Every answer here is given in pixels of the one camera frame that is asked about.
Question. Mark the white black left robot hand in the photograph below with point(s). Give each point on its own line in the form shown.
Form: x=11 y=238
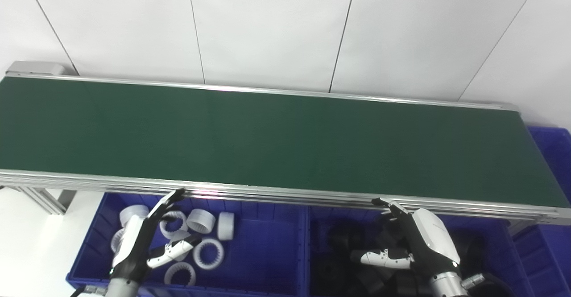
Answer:
x=127 y=243

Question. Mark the blue bin with white parts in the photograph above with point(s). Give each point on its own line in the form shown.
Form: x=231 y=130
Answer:
x=267 y=261

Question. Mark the blue plastic bin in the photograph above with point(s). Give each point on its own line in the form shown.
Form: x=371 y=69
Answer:
x=553 y=252

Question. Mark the blue bin with black parts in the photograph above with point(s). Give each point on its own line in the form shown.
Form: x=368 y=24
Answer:
x=499 y=252

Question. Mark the grey conveyor motor housing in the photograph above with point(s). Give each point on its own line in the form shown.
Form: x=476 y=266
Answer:
x=35 y=68

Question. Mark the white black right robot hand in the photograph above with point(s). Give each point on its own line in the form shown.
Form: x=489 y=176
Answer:
x=432 y=234

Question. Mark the aluminium conveyor support leg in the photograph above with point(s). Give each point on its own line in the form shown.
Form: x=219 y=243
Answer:
x=44 y=199

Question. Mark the green conveyor belt aluminium frame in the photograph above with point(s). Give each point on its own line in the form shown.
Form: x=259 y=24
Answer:
x=285 y=141

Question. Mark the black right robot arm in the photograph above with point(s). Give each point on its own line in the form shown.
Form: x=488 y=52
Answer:
x=446 y=286

